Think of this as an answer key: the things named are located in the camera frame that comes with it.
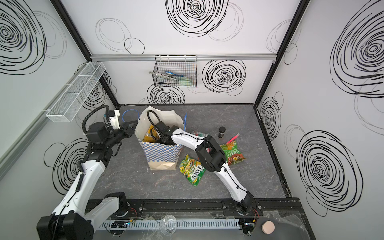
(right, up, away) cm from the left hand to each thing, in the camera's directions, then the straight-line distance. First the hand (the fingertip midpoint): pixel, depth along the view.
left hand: (137, 122), depth 75 cm
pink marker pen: (+55, -12, +24) cm, 61 cm away
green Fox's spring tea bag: (+28, -27, +9) cm, 40 cm away
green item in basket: (+22, +24, +12) cm, 35 cm away
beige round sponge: (+63, -48, -7) cm, 79 cm away
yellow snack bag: (+3, -9, +10) cm, 14 cm away
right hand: (+7, -16, +19) cm, 26 cm away
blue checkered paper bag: (+10, -18, +2) cm, 21 cm away
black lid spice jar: (+46, -6, +19) cm, 50 cm away
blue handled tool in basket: (+16, +29, +16) cm, 37 cm away
